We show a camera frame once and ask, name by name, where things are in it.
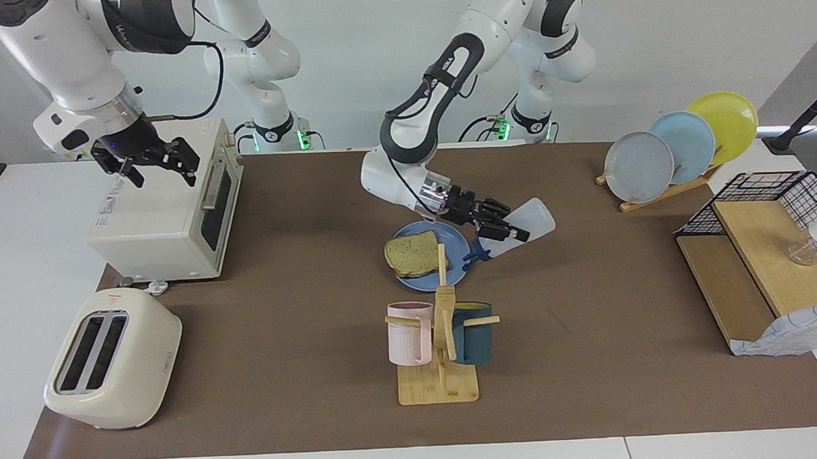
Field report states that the black stand pole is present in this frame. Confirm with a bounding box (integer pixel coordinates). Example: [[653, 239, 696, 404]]
[[760, 79, 817, 155]]

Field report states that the white wall socket box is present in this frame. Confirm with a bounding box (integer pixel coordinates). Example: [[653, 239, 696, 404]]
[[44, 147, 101, 164]]

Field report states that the white toaster oven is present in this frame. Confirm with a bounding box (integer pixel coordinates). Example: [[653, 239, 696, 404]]
[[82, 116, 248, 286]]

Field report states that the pale grey plate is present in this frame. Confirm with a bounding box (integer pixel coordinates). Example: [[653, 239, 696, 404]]
[[603, 130, 676, 205]]

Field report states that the white bottle with blue cap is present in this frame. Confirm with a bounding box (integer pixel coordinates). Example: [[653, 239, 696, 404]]
[[460, 196, 558, 265]]

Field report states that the brown table mat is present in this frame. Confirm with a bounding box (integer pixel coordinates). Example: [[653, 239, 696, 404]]
[[10, 134, 817, 459]]

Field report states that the pink ribbed mug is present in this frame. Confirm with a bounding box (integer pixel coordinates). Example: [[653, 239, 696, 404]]
[[386, 301, 436, 367]]

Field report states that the black wire basket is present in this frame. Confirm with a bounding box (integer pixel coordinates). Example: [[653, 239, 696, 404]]
[[672, 170, 817, 295]]

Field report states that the wooden shelf unit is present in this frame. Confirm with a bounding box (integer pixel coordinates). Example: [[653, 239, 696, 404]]
[[674, 197, 817, 356]]

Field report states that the toasted bread slice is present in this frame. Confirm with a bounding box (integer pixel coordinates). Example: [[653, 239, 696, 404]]
[[383, 229, 450, 279]]

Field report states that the cream two-slot toaster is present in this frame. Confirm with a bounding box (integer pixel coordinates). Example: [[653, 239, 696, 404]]
[[40, 285, 186, 433]]

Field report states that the blue round plate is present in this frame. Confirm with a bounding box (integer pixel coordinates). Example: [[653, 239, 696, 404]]
[[386, 219, 473, 293]]

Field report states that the dark teal mug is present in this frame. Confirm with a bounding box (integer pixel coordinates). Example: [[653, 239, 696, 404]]
[[450, 301, 494, 366]]

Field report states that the wooden plate rack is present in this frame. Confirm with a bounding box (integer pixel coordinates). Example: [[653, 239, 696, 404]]
[[595, 163, 725, 215]]

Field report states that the light blue plate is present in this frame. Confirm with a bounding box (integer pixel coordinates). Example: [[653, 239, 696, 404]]
[[648, 110, 718, 186]]

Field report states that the white patterned cloth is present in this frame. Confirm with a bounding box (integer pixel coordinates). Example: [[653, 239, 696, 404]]
[[729, 304, 817, 359]]

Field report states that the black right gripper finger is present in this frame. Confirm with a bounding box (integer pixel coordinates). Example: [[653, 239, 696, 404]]
[[117, 159, 144, 191], [166, 137, 202, 189]]

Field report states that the yellow plate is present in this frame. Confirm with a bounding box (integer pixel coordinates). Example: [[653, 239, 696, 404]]
[[686, 90, 761, 168]]

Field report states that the wooden mug tree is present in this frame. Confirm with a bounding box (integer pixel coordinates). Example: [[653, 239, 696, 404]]
[[382, 241, 504, 407]]

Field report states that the clear drinking glass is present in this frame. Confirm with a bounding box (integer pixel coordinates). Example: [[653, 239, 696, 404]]
[[784, 237, 817, 268]]

